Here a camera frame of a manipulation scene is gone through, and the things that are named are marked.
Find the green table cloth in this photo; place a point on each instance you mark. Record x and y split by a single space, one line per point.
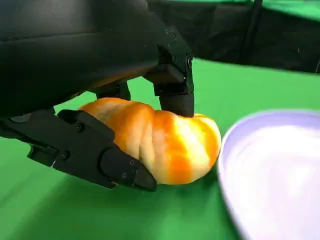
75 212

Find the lilac plate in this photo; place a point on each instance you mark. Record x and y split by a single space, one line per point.
275 175

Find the black backdrop curtain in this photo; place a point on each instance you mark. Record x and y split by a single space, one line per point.
250 37

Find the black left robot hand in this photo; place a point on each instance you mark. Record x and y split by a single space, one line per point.
62 50

